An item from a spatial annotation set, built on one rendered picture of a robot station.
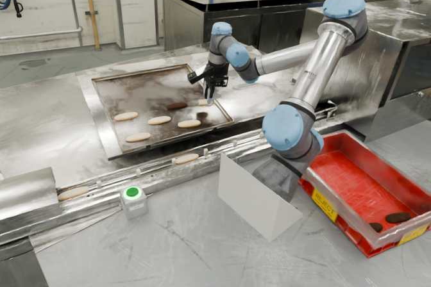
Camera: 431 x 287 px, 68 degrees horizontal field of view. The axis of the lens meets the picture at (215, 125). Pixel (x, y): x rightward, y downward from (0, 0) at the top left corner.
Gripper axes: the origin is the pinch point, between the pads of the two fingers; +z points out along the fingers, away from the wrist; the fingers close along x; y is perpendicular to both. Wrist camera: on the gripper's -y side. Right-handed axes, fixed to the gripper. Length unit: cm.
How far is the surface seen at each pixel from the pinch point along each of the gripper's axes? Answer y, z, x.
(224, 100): 11.8, 5.9, 4.6
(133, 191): -39, 0, -42
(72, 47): -66, 149, 322
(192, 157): -13.9, 6.8, -26.1
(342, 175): 41, 5, -51
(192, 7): 49, 32, 174
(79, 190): -55, 7, -32
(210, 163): -8.4, 5.4, -32.1
